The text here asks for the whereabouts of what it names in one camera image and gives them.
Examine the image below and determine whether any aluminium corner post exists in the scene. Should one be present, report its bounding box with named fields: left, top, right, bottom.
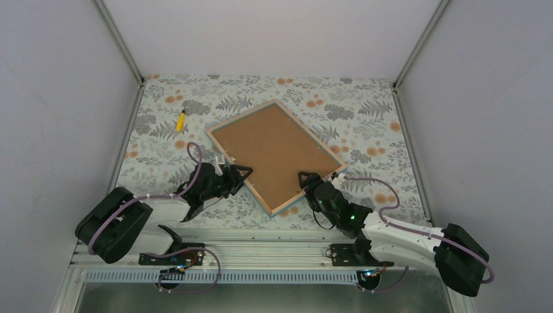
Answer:
left=393, top=0, right=452, bottom=93
left=92, top=0, right=145, bottom=86

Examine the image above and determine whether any purple cable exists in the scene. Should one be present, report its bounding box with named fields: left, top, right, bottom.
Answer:
left=86, top=142, right=204, bottom=256
left=341, top=175, right=496, bottom=285

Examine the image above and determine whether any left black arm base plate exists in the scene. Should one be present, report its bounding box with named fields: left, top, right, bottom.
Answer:
left=138, top=243, right=205, bottom=267

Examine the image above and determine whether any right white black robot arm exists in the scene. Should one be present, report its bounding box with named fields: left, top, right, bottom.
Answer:
left=298, top=171, right=495, bottom=297

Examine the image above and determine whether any yellow black screwdriver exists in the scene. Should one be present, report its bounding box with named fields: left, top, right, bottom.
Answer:
left=175, top=110, right=186, bottom=132

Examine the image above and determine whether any brown frame backing board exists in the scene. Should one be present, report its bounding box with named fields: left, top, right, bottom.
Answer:
left=211, top=104, right=342, bottom=211

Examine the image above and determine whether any floral patterned table mat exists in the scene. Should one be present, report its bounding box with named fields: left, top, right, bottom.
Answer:
left=117, top=74, right=430, bottom=226

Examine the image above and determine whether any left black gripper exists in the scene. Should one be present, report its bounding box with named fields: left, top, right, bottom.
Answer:
left=201, top=164, right=252, bottom=201

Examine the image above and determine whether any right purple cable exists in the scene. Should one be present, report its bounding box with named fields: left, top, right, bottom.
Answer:
left=341, top=175, right=496, bottom=285

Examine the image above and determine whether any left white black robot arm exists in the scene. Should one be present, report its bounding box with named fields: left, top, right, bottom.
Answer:
left=75, top=162, right=254, bottom=264

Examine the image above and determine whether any right aluminium corner post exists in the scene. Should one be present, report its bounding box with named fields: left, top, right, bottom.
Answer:
left=393, top=0, right=452, bottom=93

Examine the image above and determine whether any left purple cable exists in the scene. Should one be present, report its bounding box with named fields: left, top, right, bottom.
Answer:
left=86, top=142, right=204, bottom=256

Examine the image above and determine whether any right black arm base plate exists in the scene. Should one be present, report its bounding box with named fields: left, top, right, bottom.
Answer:
left=324, top=240, right=394, bottom=267

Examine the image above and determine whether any left aluminium corner post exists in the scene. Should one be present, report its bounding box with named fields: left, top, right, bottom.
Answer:
left=92, top=0, right=145, bottom=86

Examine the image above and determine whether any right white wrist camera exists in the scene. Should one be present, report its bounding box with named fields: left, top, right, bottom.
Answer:
left=329, top=172, right=346, bottom=181

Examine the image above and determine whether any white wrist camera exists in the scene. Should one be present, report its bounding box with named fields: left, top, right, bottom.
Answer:
left=329, top=172, right=346, bottom=181
left=214, top=155, right=230, bottom=176

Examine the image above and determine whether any aluminium mounting rail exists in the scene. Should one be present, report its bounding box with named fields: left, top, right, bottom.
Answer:
left=70, top=229, right=441, bottom=270

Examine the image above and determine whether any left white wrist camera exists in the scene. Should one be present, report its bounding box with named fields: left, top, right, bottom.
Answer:
left=214, top=155, right=230, bottom=176

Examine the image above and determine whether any grey slotted cable duct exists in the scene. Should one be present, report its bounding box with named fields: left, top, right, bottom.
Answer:
left=83, top=269, right=358, bottom=285

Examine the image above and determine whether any teal wooden picture frame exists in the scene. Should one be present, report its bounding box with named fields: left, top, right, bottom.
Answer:
left=205, top=98, right=349, bottom=218

